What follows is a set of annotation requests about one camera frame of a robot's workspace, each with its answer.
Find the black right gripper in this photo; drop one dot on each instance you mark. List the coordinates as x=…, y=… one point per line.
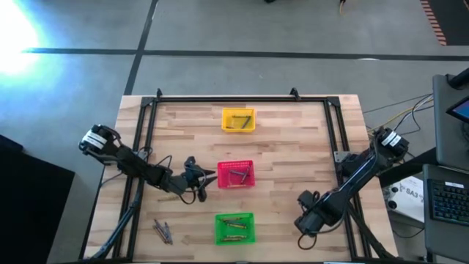
x=315, y=218

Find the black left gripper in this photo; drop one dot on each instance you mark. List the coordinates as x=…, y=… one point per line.
x=188, y=176

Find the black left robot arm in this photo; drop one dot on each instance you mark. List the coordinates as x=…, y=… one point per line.
x=135, y=168

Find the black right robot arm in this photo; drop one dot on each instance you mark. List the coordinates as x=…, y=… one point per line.
x=355, y=179

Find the red plastic basket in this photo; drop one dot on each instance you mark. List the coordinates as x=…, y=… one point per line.
x=223, y=179

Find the green plastic basket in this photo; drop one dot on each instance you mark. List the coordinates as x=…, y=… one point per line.
x=234, y=231

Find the yellow plastic basket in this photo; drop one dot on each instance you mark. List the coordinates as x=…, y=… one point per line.
x=229, y=122

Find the white equipment box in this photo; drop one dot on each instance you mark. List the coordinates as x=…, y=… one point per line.
x=406, y=194

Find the grey keyboard tray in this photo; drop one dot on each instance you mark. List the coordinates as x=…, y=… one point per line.
x=447, y=242

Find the backlit keyboard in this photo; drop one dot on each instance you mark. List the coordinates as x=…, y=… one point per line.
x=450, y=201

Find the grey operator desk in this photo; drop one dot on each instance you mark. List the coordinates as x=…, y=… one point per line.
x=443, y=139

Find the dark floor mat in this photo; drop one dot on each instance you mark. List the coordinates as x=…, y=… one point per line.
x=33, y=212

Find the computer monitor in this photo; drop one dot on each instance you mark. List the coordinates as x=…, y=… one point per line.
x=459, y=110

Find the black monitor pole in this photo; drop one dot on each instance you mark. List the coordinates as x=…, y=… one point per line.
x=459, y=78

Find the orange striped floor mat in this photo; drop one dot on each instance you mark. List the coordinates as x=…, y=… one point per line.
x=450, y=18

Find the grey metal bracket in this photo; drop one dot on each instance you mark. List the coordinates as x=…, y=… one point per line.
x=339, y=157

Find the black aluminium table frame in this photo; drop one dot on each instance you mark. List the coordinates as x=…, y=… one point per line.
x=238, y=99

